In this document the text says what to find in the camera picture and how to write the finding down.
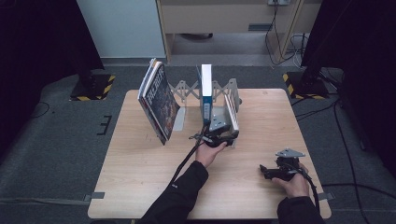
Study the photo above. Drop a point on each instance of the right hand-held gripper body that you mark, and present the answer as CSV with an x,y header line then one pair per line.
x,y
288,165

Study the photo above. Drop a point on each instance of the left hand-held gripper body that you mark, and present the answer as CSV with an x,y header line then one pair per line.
x,y
218,126

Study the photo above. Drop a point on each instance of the white caterpillar board book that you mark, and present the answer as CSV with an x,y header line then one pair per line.
x,y
232,112

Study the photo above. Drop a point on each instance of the blue book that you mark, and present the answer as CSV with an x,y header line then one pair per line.
x,y
206,93

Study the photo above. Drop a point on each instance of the grey expandable book rack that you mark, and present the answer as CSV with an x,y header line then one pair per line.
x,y
180,119

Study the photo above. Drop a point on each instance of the dark cover magazine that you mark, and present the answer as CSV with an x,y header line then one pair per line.
x,y
162,99

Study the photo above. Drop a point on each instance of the person's right hand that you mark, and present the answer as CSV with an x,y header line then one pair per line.
x,y
295,185

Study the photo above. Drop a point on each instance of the person's left hand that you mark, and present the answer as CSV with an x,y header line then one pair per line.
x,y
208,154

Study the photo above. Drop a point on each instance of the grey tape strip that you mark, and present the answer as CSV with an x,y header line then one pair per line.
x,y
95,196
327,196

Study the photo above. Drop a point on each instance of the black stand striped base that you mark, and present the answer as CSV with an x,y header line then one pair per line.
x,y
306,87
93,88

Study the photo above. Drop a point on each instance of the dark round chair base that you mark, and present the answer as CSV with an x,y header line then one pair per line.
x,y
196,36

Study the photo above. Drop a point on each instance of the light wooden desk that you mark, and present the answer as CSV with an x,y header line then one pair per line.
x,y
218,17

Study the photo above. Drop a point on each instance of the black tape mark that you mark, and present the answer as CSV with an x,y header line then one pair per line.
x,y
104,124

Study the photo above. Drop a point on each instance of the white cabinet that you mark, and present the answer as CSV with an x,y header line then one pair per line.
x,y
124,28

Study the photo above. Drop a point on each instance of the white power strip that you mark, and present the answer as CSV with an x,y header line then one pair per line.
x,y
278,2

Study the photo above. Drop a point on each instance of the black curtain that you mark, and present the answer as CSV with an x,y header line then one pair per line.
x,y
37,46
367,46

